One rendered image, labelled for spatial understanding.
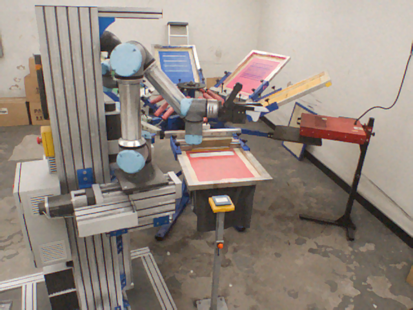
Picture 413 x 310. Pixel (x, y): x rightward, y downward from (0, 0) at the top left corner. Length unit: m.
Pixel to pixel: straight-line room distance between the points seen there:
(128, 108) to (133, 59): 0.20
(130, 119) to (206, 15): 5.46
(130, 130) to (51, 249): 0.84
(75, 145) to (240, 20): 5.60
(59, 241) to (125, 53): 1.05
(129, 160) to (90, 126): 0.33
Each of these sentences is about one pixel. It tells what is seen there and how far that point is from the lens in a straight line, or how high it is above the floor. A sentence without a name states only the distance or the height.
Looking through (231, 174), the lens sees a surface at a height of 0.95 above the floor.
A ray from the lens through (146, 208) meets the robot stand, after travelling 1.73.
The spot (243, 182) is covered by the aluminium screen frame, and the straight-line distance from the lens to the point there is 2.24.
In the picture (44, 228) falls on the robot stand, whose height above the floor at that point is 1.00.
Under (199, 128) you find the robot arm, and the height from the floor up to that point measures 1.58.
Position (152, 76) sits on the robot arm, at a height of 1.76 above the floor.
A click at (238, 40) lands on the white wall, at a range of 6.95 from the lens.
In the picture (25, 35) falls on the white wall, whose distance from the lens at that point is 6.78.
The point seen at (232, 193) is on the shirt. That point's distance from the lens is 2.38.
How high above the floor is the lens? 2.04
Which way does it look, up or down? 25 degrees down
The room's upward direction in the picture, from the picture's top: 3 degrees clockwise
